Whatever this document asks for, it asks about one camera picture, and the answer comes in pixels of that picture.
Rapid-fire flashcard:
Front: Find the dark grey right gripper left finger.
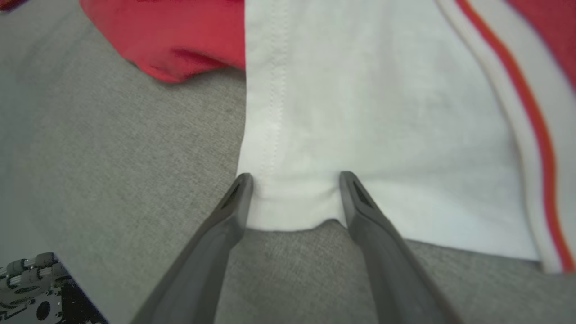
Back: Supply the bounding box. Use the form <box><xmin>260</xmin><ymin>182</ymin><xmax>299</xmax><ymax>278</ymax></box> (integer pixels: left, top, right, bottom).
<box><xmin>130</xmin><ymin>173</ymin><xmax>254</xmax><ymax>324</ymax></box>

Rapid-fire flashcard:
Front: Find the red and white shirt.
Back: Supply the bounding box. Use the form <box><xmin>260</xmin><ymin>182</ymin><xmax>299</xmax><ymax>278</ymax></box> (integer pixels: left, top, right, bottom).
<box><xmin>80</xmin><ymin>0</ymin><xmax>576</xmax><ymax>274</ymax></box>

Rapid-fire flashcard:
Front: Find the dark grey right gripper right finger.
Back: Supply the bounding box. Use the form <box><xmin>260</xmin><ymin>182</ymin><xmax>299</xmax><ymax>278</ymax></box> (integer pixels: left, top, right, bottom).
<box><xmin>340</xmin><ymin>171</ymin><xmax>459</xmax><ymax>324</ymax></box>

